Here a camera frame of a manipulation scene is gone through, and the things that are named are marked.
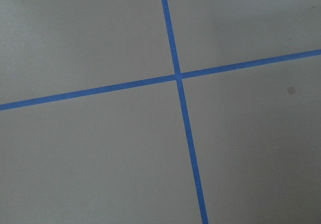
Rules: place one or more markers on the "blue tape line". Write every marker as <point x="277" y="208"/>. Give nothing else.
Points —
<point x="185" y="112"/>

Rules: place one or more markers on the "blue tape line crossing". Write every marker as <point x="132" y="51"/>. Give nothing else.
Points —
<point x="156" y="80"/>

